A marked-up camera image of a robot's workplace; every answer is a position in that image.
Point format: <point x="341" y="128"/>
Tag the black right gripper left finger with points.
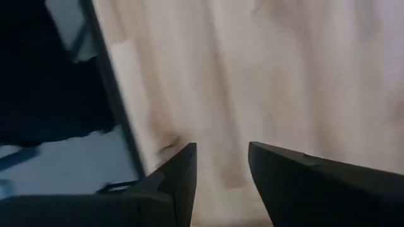
<point x="94" y="211"/>

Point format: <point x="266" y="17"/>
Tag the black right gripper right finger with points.
<point x="315" y="195"/>

